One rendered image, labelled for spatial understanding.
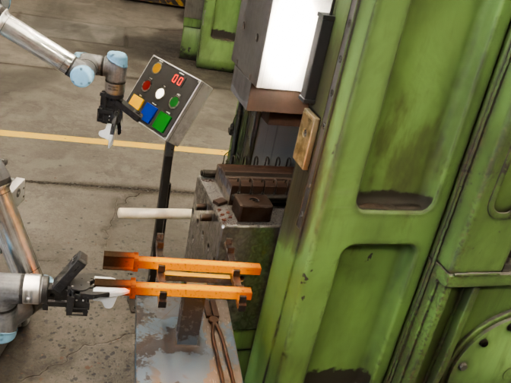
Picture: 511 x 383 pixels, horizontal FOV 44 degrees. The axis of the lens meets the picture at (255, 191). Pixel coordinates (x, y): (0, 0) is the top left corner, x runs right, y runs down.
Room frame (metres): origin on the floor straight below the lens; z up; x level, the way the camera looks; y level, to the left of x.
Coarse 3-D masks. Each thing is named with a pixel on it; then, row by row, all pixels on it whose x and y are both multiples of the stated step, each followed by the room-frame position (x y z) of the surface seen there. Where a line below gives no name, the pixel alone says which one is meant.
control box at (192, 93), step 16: (160, 64) 2.58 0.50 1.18; (144, 80) 2.58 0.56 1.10; (160, 80) 2.53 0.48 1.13; (176, 80) 2.48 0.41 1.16; (192, 80) 2.44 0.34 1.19; (144, 96) 2.52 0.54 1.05; (176, 96) 2.43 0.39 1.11; (192, 96) 2.39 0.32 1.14; (176, 112) 2.38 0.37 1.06; (192, 112) 2.40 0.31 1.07; (176, 128) 2.35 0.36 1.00; (176, 144) 2.36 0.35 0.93
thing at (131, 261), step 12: (108, 252) 1.43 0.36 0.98; (120, 252) 1.44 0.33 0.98; (132, 252) 1.45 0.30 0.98; (108, 264) 1.42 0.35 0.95; (120, 264) 1.43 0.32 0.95; (132, 264) 1.43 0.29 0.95; (144, 264) 1.44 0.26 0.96; (156, 264) 1.44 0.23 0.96; (168, 264) 1.45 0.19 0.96; (180, 264) 1.46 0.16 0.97; (192, 264) 1.47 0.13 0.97; (204, 264) 1.48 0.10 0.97; (216, 264) 1.49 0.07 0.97; (228, 264) 1.51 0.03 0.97; (240, 264) 1.52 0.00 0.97; (252, 264) 1.53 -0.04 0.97
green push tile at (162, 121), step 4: (160, 112) 2.41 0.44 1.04; (164, 112) 2.40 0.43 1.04; (160, 116) 2.40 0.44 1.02; (164, 116) 2.39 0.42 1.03; (168, 116) 2.38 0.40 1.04; (156, 120) 2.39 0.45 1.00; (160, 120) 2.38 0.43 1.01; (164, 120) 2.37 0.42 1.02; (168, 120) 2.36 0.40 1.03; (156, 124) 2.38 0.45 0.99; (160, 124) 2.37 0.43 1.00; (164, 124) 2.36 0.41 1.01; (168, 124) 2.36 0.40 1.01; (156, 128) 2.37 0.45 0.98; (160, 128) 2.35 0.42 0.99; (164, 128) 2.35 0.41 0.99
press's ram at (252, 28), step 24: (264, 0) 1.99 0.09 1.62; (288, 0) 1.94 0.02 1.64; (312, 0) 1.97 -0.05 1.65; (240, 24) 2.16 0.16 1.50; (264, 24) 1.95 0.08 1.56; (288, 24) 1.95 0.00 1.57; (312, 24) 1.97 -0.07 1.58; (240, 48) 2.12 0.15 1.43; (264, 48) 1.92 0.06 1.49; (288, 48) 1.95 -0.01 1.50; (264, 72) 1.93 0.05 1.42; (288, 72) 1.96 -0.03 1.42
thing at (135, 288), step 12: (132, 288) 1.30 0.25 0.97; (144, 288) 1.32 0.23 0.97; (156, 288) 1.33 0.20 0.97; (168, 288) 1.34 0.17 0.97; (180, 288) 1.35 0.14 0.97; (192, 288) 1.36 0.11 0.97; (204, 288) 1.37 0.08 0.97; (216, 288) 1.38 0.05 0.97; (228, 288) 1.39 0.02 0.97; (240, 288) 1.40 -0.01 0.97
